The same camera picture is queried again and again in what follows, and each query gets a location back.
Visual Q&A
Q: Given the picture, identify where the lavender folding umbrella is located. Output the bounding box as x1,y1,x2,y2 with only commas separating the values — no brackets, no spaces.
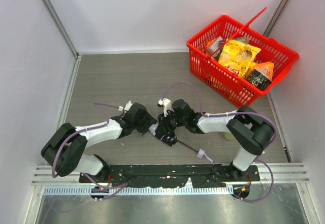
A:
149,123,214,163

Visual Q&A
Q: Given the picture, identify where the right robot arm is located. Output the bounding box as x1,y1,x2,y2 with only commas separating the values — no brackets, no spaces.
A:
149,99,277,180

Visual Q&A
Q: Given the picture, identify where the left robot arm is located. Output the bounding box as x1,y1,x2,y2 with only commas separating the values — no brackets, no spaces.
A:
41,102,157,182

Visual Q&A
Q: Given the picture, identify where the pale yellow bottle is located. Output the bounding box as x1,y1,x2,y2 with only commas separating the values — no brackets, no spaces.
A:
224,132,235,141

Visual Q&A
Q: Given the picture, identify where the red plastic shopping basket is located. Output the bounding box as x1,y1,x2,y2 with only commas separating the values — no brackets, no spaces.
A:
186,15,299,107

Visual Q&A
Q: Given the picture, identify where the orange snack packet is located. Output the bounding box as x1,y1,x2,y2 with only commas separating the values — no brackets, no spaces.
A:
205,36,223,58

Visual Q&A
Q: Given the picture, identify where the yellow chips bag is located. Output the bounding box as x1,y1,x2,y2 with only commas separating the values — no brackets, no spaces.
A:
218,39,261,78

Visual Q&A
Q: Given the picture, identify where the black and orange snack bag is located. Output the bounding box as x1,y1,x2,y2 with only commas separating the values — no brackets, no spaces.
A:
246,61,274,91

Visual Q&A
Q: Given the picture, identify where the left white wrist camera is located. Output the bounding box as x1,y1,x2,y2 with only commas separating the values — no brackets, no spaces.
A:
118,101,133,112

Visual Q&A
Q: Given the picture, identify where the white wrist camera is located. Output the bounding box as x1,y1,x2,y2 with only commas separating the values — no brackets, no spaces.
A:
118,101,133,112
157,98,174,117

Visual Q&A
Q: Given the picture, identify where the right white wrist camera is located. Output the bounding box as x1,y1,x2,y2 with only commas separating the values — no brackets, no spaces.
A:
157,98,174,117

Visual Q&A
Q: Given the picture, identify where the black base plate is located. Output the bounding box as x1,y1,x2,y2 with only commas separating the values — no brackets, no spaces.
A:
91,164,260,188

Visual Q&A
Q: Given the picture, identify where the slotted cable duct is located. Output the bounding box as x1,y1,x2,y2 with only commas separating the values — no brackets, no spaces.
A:
43,185,233,196

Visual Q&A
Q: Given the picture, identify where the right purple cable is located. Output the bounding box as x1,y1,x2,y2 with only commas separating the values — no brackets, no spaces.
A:
166,82,277,204

